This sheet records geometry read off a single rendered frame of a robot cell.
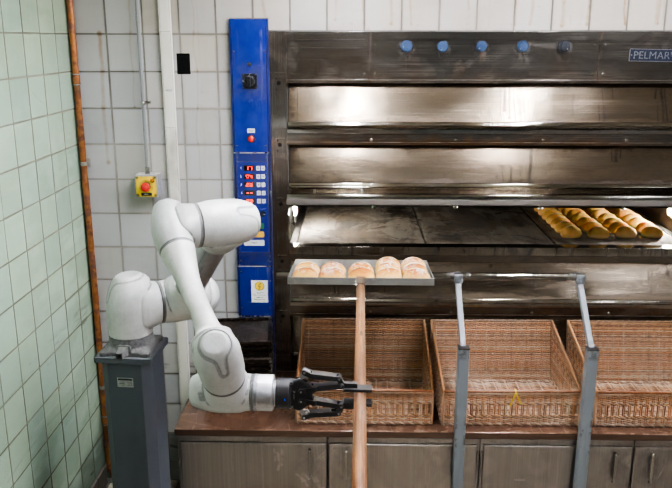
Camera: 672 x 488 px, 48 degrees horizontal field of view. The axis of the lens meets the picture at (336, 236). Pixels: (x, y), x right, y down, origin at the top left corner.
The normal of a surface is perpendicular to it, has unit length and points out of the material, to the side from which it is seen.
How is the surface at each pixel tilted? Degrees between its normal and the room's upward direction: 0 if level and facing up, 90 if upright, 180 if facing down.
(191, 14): 90
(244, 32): 90
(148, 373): 90
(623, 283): 70
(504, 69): 90
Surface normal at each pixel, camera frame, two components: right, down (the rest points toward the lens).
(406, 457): -0.02, 0.25
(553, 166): -0.02, -0.09
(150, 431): 0.65, 0.19
